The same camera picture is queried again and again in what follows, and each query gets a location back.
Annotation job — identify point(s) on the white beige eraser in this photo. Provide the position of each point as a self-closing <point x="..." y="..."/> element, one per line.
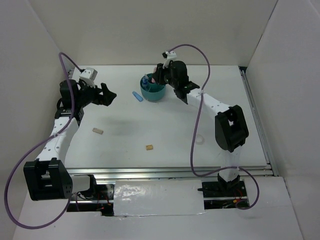
<point x="98" y="131"/>

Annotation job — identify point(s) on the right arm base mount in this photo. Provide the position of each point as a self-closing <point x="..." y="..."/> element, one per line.
<point x="215" y="197"/>

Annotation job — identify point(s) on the blue eraser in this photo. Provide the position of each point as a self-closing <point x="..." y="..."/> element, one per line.
<point x="137" y="96"/>

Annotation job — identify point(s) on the aluminium rail frame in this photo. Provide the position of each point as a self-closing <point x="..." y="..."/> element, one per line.
<point x="129" y="125"/>

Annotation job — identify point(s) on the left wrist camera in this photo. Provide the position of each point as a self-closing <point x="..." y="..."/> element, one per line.
<point x="88" y="76"/>

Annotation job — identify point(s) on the small brown eraser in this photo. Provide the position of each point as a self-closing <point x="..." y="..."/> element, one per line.
<point x="149" y="147"/>

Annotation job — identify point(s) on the teal round divided organizer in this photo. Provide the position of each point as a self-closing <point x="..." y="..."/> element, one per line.
<point x="154" y="92"/>

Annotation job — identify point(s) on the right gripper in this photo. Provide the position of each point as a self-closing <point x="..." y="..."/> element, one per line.
<point x="156" y="76"/>

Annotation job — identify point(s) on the clear glue bottle blue cap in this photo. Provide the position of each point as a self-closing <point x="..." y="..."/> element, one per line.
<point x="145" y="82"/>

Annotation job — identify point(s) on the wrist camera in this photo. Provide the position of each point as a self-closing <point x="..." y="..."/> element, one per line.
<point x="88" y="76"/>
<point x="168" y="56"/>

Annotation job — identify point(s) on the clear tape roll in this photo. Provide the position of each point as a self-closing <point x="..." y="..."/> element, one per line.
<point x="199" y="139"/>

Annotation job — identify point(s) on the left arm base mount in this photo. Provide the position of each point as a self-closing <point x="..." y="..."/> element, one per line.
<point x="99" y="198"/>

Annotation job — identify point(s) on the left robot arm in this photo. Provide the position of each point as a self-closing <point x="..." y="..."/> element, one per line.
<point x="46" y="177"/>

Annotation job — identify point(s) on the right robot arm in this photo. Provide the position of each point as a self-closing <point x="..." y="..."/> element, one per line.
<point x="230" y="127"/>

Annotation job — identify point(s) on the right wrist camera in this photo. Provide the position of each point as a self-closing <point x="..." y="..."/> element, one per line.
<point x="168" y="56"/>

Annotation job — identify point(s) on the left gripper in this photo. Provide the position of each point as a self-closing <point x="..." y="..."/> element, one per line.
<point x="106" y="99"/>

